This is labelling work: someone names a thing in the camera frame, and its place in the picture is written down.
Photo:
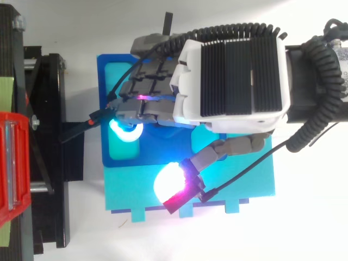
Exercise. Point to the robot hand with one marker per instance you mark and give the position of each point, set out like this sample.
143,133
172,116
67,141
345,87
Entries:
269,81

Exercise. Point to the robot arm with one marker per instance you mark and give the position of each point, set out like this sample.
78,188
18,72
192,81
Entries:
301,89

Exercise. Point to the turquoise plate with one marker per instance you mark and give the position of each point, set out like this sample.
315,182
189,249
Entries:
130,187

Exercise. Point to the small black bar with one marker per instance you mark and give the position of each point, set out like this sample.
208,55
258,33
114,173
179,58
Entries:
168,23

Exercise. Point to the black-and-orange clip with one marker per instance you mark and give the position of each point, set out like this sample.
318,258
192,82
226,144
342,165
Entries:
92,121

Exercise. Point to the black stand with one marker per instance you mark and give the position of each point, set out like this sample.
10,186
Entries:
54,103

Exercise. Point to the red bin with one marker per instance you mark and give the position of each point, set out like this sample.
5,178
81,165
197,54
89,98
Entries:
23,163

